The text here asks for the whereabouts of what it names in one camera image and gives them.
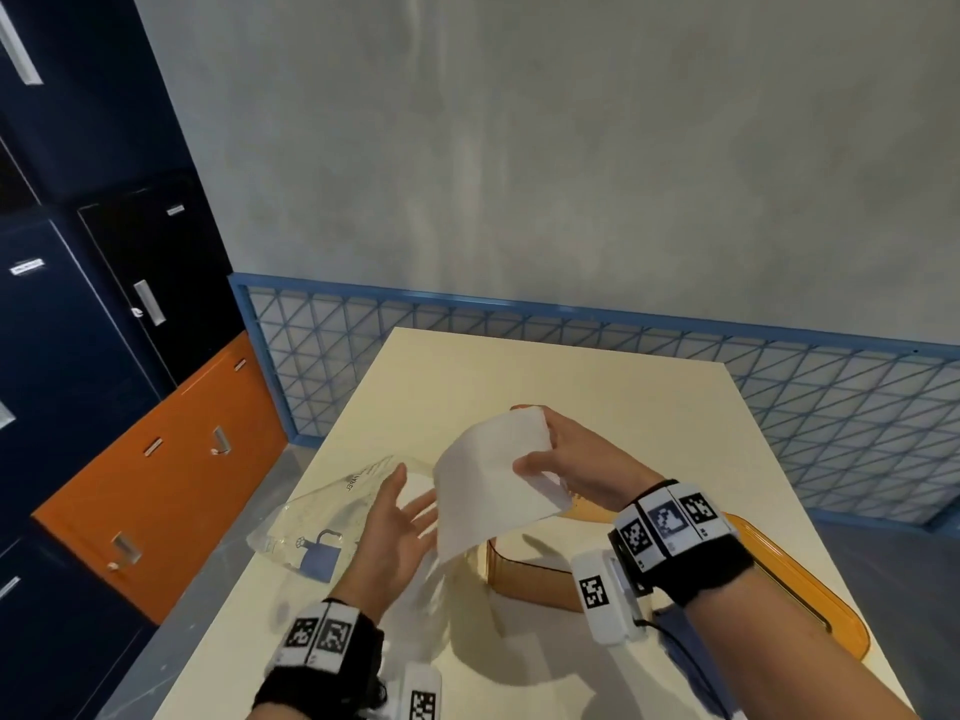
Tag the blue mesh fence panel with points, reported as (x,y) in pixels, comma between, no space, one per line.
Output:
(825,419)

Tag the black left wristband with markers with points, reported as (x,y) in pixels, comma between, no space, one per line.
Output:
(322,652)

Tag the dark blue locker cabinet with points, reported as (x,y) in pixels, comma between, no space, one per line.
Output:
(67,142)

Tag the person's left hand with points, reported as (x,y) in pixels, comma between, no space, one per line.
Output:
(379,551)

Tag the person's right thumb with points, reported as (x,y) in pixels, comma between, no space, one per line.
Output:
(534,464)

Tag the person's right forearm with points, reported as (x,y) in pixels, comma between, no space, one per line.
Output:
(780,659)

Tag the black locker door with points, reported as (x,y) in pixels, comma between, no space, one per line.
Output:
(161,292)

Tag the clear plastic bag blue print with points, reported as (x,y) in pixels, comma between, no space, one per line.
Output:
(315,528)

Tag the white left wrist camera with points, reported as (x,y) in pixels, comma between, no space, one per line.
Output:
(420,693)

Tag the black right wristband with markers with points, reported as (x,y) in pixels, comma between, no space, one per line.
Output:
(679,543)

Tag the person's left forearm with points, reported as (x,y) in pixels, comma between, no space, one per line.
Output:
(262,713)

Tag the white cloth sheet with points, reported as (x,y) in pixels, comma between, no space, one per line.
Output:
(487,483)

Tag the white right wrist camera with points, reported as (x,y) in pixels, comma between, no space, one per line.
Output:
(604,596)

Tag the person's left thumb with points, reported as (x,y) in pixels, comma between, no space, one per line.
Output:
(391,491)

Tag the orange locker door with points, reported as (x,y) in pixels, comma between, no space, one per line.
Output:
(176,487)

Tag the person's right hand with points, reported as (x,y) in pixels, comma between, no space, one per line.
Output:
(592,464)

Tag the black wristband with markers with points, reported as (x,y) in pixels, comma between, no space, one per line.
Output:
(322,652)
(679,543)

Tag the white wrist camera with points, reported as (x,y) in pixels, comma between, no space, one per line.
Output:
(420,693)
(604,596)

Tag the orange translucent tray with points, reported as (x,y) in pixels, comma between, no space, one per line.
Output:
(780,573)

